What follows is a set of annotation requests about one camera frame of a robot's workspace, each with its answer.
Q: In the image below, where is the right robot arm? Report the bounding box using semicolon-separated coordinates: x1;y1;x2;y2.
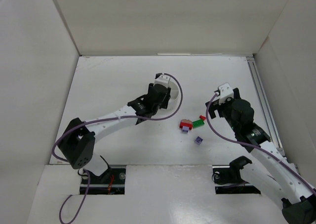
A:
205;83;316;224

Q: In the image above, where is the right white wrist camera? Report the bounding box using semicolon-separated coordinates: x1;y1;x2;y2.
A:
215;83;234;105

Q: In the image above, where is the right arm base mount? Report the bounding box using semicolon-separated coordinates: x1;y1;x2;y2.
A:
212;156;261;194

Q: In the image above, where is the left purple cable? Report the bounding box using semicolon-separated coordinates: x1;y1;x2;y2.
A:
52;73;184;224

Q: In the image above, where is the red pink lego figure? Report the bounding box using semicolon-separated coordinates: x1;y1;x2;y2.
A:
179;119;193;134

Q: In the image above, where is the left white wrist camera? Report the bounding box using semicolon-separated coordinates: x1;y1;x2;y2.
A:
154;73;171;88

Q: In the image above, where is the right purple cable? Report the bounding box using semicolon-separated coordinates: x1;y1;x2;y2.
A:
205;91;316;192

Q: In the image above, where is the green lego plate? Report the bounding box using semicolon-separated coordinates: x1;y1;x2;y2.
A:
193;119;204;129

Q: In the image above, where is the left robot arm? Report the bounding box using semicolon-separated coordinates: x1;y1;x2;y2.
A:
57;83;171;181

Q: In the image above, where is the aluminium rail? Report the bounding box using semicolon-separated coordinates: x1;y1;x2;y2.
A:
246;56;283;148

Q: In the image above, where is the white round divided container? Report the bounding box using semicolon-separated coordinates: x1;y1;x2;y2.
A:
169;80;179;103

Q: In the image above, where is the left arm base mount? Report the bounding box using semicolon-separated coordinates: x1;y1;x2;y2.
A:
87;166;126;195

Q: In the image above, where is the purple cable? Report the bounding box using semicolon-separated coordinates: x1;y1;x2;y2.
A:
205;91;316;192
52;73;184;224

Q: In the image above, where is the purple lego brick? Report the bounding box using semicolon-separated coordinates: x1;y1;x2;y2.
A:
194;136;203;145

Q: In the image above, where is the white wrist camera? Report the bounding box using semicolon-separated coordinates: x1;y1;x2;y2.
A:
154;73;171;88
215;83;234;105

